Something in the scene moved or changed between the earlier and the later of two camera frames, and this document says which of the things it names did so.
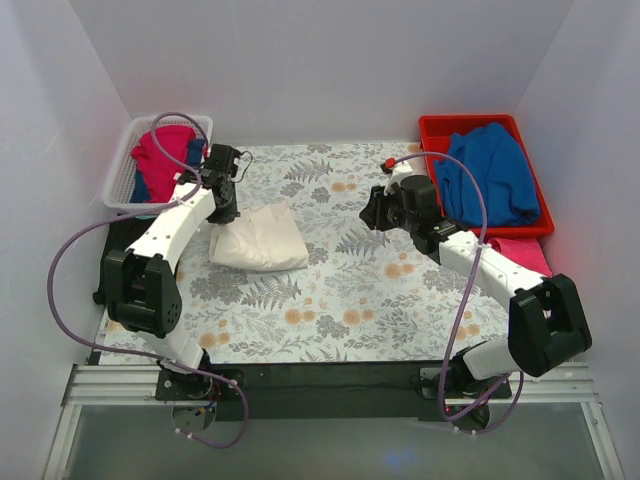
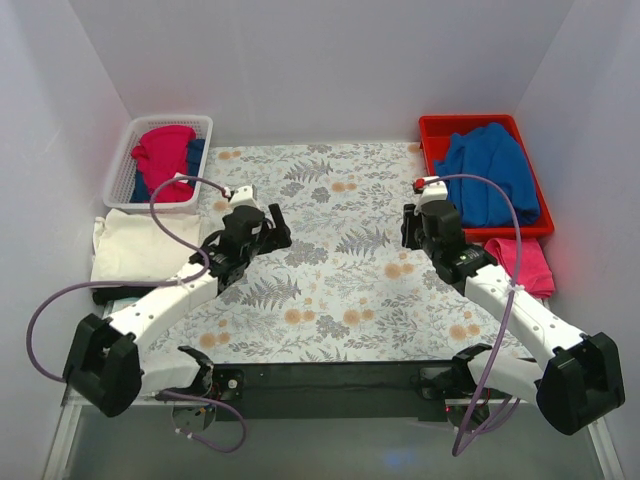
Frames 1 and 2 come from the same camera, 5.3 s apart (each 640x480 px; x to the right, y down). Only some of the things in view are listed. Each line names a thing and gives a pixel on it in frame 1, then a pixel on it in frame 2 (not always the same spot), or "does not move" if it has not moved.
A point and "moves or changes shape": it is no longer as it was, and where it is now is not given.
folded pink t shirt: [525, 252] does not move
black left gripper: [225, 206] → [273, 231]
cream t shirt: [259, 240] moves or changes shape
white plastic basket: [120, 175] does not move
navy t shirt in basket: [140, 194] does not move
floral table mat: [365, 297] does not move
